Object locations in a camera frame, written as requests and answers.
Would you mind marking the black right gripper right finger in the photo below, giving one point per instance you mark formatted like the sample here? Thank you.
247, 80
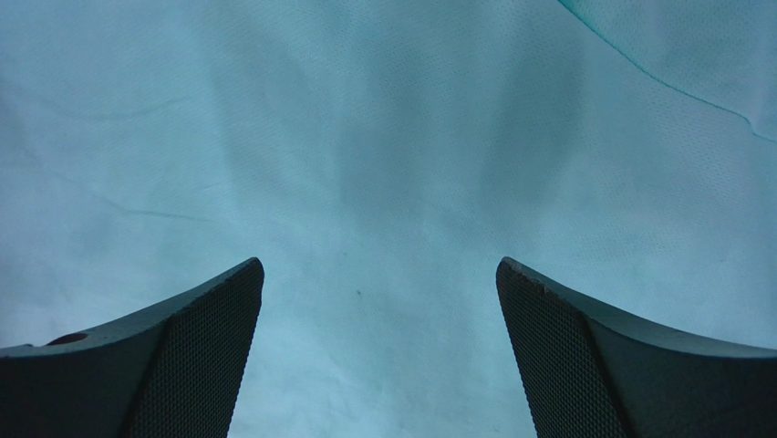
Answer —
590, 369

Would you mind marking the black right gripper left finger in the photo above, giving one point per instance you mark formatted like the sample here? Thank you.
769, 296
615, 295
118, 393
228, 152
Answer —
173, 369

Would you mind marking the light teal t-shirt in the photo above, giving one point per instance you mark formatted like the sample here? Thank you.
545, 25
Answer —
380, 158

